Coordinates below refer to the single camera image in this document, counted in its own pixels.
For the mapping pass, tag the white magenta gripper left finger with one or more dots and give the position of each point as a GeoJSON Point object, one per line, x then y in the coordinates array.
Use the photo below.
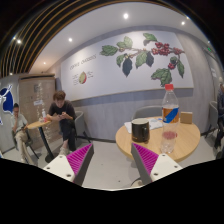
{"type": "Point", "coordinates": [72, 167]}

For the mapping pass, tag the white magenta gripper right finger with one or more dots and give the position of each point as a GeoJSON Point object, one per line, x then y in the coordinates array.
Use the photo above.
{"type": "Point", "coordinates": [152, 166]}

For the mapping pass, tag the small round side table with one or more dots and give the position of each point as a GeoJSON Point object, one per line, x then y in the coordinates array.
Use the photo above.
{"type": "Point", "coordinates": [39, 125]}

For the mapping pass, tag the grey chair of black-shirt man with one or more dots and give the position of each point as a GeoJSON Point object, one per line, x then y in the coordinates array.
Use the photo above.
{"type": "Point", "coordinates": [80, 125]}

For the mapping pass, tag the black mug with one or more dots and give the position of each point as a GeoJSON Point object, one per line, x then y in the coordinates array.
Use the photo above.
{"type": "Point", "coordinates": [140, 130]}

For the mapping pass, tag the white paper sheets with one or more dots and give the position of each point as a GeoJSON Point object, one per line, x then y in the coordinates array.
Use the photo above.
{"type": "Point", "coordinates": [154, 123]}

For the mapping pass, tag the round wooden table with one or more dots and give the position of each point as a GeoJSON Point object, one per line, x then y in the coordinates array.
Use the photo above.
{"type": "Point", "coordinates": [187, 140]}

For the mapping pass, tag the black chair of light-clothes man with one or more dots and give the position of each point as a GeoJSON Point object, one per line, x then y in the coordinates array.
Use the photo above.
{"type": "Point", "coordinates": [28, 143]}

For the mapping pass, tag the grey armchair behind table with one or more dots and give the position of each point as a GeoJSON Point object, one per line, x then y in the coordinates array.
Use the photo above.
{"type": "Point", "coordinates": [147, 111]}

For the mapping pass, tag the man in black shirt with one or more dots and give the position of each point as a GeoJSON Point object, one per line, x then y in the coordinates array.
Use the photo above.
{"type": "Point", "coordinates": [62, 110]}

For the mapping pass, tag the small brown cardboard box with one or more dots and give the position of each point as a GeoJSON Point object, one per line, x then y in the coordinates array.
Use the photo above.
{"type": "Point", "coordinates": [186, 117]}

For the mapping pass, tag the clear plastic bottle red cap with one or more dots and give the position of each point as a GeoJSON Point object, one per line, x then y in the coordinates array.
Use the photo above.
{"type": "Point", "coordinates": [170, 119]}

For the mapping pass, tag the small bottle on side table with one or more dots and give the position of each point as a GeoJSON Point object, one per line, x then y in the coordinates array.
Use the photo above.
{"type": "Point", "coordinates": [44, 115]}

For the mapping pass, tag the man in light clothes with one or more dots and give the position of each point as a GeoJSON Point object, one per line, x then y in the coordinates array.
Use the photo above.
{"type": "Point", "coordinates": [19, 125]}

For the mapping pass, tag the person at right edge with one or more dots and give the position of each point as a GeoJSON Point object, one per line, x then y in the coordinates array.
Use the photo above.
{"type": "Point", "coordinates": [220, 109]}

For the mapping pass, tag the grey chair at right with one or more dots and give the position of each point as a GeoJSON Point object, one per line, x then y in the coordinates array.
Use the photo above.
{"type": "Point", "coordinates": [213, 117]}

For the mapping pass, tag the coffee plant wall mural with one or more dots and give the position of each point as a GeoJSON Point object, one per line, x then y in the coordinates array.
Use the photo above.
{"type": "Point", "coordinates": [130, 57]}

